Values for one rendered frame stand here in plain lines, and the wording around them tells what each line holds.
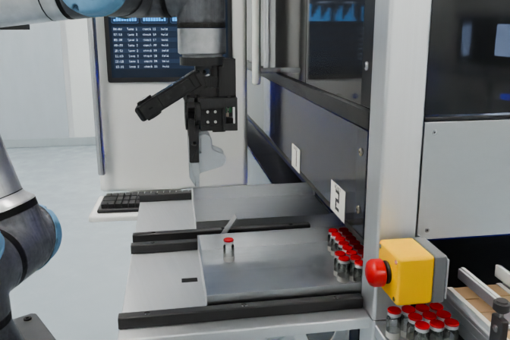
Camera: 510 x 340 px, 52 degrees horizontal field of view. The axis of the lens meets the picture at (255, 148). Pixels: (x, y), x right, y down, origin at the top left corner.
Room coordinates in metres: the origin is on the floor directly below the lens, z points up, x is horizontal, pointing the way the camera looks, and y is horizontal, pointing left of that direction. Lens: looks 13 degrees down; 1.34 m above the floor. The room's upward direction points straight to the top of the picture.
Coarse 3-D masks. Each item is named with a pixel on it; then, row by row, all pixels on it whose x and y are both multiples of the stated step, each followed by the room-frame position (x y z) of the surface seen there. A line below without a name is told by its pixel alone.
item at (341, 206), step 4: (332, 184) 0.98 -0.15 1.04; (336, 184) 0.95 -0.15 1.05; (332, 188) 0.98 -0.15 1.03; (336, 188) 0.95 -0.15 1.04; (340, 188) 0.93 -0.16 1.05; (332, 192) 0.98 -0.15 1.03; (340, 192) 0.93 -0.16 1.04; (344, 192) 0.91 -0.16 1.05; (332, 196) 0.97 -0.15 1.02; (336, 196) 0.95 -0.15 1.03; (340, 196) 0.93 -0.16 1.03; (344, 196) 0.91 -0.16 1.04; (332, 200) 0.97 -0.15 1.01; (340, 200) 0.93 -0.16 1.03; (344, 200) 0.91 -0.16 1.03; (332, 204) 0.97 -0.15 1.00; (336, 204) 0.95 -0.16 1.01; (340, 204) 0.93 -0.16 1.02; (344, 204) 0.91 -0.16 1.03; (332, 208) 0.97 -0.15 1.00; (340, 208) 0.93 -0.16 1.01; (344, 208) 0.91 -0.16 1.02; (336, 212) 0.95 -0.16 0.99; (340, 212) 0.93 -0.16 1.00; (344, 212) 0.91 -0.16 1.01; (340, 216) 0.93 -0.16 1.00; (344, 216) 0.91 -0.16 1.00; (344, 220) 0.90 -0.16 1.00
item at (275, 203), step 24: (192, 192) 1.33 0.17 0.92; (216, 192) 1.38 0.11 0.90; (240, 192) 1.39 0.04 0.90; (264, 192) 1.40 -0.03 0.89; (288, 192) 1.41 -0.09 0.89; (312, 192) 1.42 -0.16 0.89; (216, 216) 1.23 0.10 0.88; (240, 216) 1.23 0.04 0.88; (264, 216) 1.23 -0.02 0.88; (288, 216) 1.15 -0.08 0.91; (312, 216) 1.16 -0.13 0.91; (336, 216) 1.16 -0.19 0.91
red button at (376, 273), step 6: (378, 258) 0.70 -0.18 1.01; (366, 264) 0.71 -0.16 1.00; (372, 264) 0.69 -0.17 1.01; (378, 264) 0.69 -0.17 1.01; (384, 264) 0.69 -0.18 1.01; (366, 270) 0.70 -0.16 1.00; (372, 270) 0.68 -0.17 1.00; (378, 270) 0.68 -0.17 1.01; (384, 270) 0.68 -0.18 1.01; (366, 276) 0.70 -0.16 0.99; (372, 276) 0.68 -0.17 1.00; (378, 276) 0.68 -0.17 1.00; (384, 276) 0.68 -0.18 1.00; (372, 282) 0.68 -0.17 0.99; (378, 282) 0.68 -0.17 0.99; (384, 282) 0.68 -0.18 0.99
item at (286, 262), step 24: (216, 240) 1.04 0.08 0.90; (240, 240) 1.04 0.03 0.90; (264, 240) 1.05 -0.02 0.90; (288, 240) 1.06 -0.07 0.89; (312, 240) 1.07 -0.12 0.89; (216, 264) 0.96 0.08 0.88; (240, 264) 0.96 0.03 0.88; (264, 264) 0.96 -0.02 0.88; (288, 264) 0.96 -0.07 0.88; (312, 264) 0.96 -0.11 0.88; (216, 288) 0.86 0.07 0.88; (240, 288) 0.86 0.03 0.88; (264, 288) 0.86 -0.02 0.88; (288, 288) 0.80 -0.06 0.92; (312, 288) 0.81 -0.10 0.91; (336, 288) 0.81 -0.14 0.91; (360, 288) 0.82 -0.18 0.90
